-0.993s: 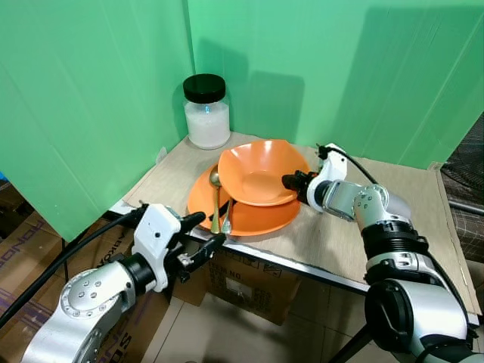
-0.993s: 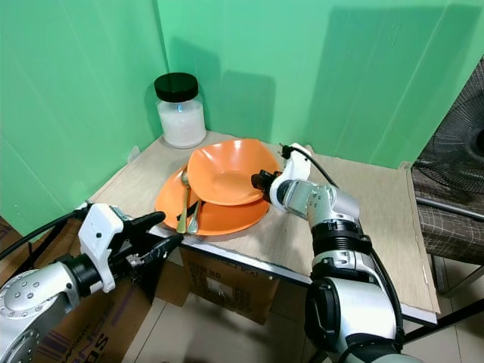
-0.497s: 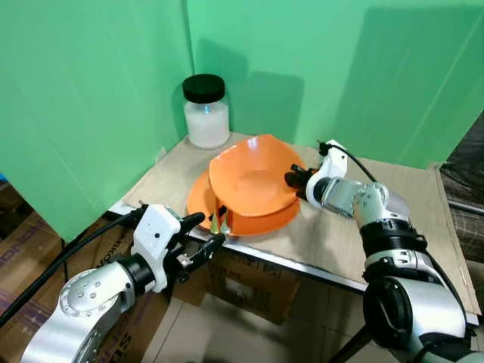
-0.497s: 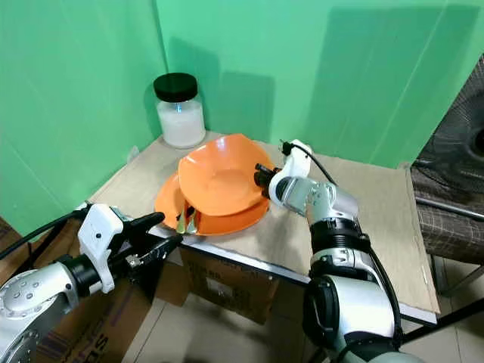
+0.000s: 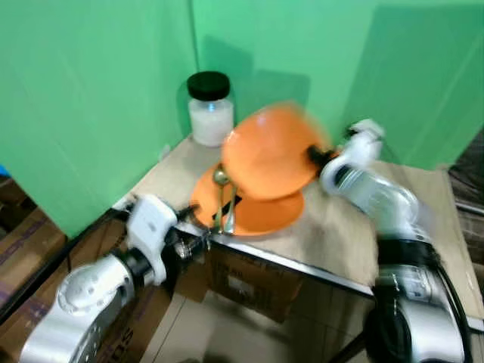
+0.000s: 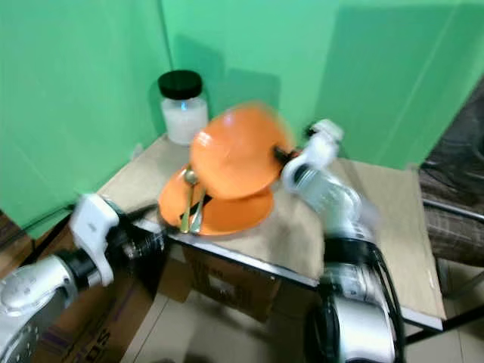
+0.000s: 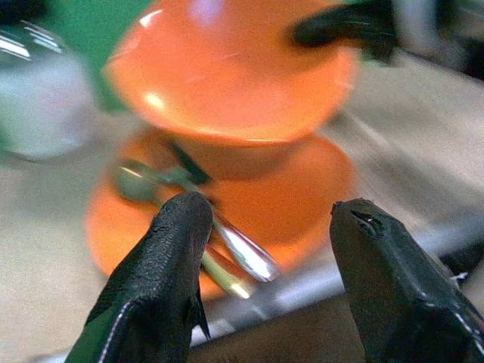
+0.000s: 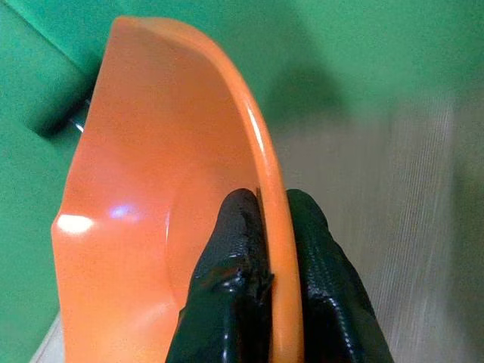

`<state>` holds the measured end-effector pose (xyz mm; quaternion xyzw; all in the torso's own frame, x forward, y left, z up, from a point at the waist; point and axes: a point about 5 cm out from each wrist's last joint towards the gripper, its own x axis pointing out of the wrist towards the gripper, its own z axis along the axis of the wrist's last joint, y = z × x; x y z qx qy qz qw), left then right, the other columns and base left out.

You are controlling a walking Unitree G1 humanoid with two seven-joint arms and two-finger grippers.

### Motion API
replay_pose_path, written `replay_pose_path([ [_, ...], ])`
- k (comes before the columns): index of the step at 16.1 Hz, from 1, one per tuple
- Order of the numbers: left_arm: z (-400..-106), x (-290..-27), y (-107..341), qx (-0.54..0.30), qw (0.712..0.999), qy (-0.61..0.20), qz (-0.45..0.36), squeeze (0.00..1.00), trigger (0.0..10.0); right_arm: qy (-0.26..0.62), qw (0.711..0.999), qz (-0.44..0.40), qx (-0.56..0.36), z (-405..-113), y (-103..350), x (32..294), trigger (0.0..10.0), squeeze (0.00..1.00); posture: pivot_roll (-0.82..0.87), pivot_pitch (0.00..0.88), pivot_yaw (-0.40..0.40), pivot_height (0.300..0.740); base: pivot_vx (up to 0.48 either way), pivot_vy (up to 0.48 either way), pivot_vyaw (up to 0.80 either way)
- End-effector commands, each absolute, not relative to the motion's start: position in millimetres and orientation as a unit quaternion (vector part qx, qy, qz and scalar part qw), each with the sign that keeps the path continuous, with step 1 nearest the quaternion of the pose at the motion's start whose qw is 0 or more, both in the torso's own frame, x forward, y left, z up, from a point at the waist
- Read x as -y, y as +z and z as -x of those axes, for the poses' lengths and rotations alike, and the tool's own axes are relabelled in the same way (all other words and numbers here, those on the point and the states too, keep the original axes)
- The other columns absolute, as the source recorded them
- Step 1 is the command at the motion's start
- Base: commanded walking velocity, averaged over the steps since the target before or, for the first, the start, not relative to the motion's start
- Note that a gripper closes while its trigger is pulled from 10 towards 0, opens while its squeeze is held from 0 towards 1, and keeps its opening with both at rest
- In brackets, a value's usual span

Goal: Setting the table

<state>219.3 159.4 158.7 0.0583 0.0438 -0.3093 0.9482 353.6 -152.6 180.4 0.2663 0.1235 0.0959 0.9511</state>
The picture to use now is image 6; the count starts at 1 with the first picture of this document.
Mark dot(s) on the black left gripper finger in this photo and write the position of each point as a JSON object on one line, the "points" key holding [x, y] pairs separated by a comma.
{"points": [[140, 211], [170, 236]]}

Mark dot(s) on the orange round plate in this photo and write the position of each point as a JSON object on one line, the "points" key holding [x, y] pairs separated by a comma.
{"points": [[234, 218], [238, 151]]}

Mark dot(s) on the gold spoon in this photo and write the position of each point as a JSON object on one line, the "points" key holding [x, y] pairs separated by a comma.
{"points": [[188, 177]]}

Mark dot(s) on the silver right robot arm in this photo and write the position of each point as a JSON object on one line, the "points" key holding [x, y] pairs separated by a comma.
{"points": [[344, 208]]}

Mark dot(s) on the small plain cardboard box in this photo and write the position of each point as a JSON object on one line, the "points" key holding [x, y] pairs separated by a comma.
{"points": [[175, 281]]}

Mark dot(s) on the cardboard box with white label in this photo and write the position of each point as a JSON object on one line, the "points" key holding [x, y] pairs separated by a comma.
{"points": [[234, 283]]}

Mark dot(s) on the white-filled jar with black lid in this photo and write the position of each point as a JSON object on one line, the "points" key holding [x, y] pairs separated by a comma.
{"points": [[184, 121]]}

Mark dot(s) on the brown woven chair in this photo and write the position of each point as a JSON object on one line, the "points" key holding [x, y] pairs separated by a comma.
{"points": [[454, 181]]}

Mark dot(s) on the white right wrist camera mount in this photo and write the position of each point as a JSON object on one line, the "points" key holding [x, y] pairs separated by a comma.
{"points": [[324, 144]]}

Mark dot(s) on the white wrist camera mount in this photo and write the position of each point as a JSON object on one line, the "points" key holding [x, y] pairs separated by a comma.
{"points": [[324, 144], [94, 227]]}

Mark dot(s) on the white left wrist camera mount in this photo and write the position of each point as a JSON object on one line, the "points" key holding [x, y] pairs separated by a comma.
{"points": [[94, 227]]}

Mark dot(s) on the wooden table with metal frame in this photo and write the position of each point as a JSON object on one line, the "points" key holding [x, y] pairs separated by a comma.
{"points": [[393, 227]]}

